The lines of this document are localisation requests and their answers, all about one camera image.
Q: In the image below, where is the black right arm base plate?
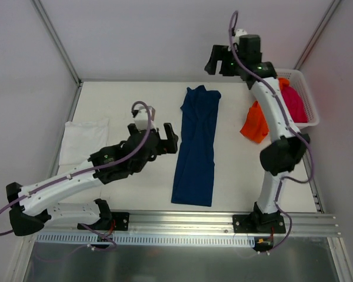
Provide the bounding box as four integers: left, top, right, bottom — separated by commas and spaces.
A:
232, 213, 286, 234

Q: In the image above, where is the aluminium mounting rail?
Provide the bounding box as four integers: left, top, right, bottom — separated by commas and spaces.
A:
23, 209, 341, 237

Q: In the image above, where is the blue printed t shirt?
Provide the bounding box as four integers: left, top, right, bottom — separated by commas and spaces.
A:
171, 85, 221, 207

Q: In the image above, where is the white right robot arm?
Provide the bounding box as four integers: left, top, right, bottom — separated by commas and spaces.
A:
204, 31, 310, 234

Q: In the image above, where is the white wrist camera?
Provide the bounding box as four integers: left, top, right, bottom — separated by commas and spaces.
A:
132, 106, 156, 131
232, 29, 248, 45

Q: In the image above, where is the white slotted cable duct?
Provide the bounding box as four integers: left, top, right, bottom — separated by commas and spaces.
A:
36, 232, 255, 248

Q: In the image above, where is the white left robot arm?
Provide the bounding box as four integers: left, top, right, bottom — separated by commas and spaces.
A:
6, 123, 178, 236

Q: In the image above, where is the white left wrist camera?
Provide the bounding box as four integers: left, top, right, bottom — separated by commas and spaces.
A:
132, 106, 156, 131

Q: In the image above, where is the pink t shirt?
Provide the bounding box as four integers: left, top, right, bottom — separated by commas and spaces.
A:
279, 79, 308, 123

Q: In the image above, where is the white plastic basket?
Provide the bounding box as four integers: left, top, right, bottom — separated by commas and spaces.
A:
276, 68, 320, 129

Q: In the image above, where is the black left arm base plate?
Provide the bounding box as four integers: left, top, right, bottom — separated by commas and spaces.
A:
85, 212, 129, 231

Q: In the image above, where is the orange t shirt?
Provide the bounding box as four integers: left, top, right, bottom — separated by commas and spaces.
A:
239, 77, 291, 144

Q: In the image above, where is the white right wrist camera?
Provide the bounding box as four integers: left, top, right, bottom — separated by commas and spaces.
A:
232, 29, 248, 45

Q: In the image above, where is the folded white t shirt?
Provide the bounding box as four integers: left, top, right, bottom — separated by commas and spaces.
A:
59, 118, 109, 166

